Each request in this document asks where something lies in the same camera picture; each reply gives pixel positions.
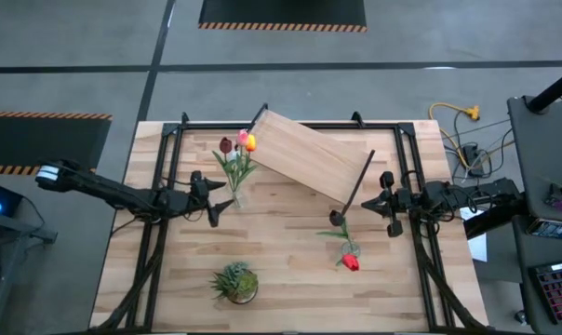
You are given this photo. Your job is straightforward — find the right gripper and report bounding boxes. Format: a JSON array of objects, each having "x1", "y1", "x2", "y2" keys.
[{"x1": 360, "y1": 170, "x2": 427, "y2": 239}]

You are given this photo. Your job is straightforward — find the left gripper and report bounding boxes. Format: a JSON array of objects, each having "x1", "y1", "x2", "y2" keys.
[{"x1": 167, "y1": 169, "x2": 235, "y2": 230}]

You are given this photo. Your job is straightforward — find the white artificial tulip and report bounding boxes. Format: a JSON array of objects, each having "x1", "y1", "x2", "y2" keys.
[{"x1": 228, "y1": 147, "x2": 241, "y2": 201}]

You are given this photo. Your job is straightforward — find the dark purple artificial tulip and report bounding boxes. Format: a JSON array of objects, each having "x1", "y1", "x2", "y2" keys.
[{"x1": 212, "y1": 136, "x2": 240, "y2": 201}]

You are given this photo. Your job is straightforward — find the yellow artificial tulip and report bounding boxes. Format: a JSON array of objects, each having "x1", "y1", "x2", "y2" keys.
[{"x1": 241, "y1": 133, "x2": 259, "y2": 201}]

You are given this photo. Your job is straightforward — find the pink artificial tulip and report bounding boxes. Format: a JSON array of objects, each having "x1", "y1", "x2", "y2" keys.
[{"x1": 235, "y1": 128, "x2": 250, "y2": 201}]

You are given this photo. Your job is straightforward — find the smooth clear glass vase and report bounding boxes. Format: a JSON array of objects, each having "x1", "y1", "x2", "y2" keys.
[{"x1": 228, "y1": 188, "x2": 248, "y2": 209}]

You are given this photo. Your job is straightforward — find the succulent plant in black bowl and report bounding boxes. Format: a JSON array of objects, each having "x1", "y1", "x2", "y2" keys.
[{"x1": 209, "y1": 261, "x2": 260, "y2": 306}]

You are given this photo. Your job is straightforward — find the black power strip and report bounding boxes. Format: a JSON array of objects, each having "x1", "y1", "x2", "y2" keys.
[{"x1": 461, "y1": 142, "x2": 481, "y2": 177}]

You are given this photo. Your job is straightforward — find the white paper sheet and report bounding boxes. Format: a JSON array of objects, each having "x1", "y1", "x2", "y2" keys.
[{"x1": 460, "y1": 207, "x2": 489, "y2": 263}]

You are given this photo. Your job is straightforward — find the grey equipment cart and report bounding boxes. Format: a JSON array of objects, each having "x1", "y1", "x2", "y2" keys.
[{"x1": 507, "y1": 95, "x2": 562, "y2": 335}]

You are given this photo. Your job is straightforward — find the smartphone with lit screen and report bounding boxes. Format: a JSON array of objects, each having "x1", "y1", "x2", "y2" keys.
[{"x1": 526, "y1": 217, "x2": 562, "y2": 242}]

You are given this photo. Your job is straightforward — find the black hazard-striped floor mat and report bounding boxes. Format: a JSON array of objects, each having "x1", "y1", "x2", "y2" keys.
[
  {"x1": 0, "y1": 110, "x2": 114, "y2": 178},
  {"x1": 197, "y1": 0, "x2": 368, "y2": 34}
]

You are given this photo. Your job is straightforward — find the rainbow backlit keyboard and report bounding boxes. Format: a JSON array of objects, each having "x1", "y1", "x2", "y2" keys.
[{"x1": 528, "y1": 259, "x2": 562, "y2": 326}]

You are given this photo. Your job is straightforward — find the grey metal side stand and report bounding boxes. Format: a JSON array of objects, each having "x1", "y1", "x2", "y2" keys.
[{"x1": 0, "y1": 208, "x2": 59, "y2": 335}]

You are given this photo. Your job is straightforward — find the black metal pole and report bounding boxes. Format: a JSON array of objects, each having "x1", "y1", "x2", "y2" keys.
[{"x1": 526, "y1": 64, "x2": 562, "y2": 115}]

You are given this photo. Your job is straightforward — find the black metal table frame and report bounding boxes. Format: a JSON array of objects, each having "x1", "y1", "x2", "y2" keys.
[{"x1": 89, "y1": 111, "x2": 489, "y2": 334}]

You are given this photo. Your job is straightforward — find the wooden shelf with black frame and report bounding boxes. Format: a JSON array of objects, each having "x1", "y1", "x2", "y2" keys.
[{"x1": 243, "y1": 102, "x2": 376, "y2": 216}]

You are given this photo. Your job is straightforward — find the yellow extension cord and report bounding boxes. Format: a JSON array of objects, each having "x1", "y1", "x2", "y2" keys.
[{"x1": 428, "y1": 101, "x2": 482, "y2": 171}]

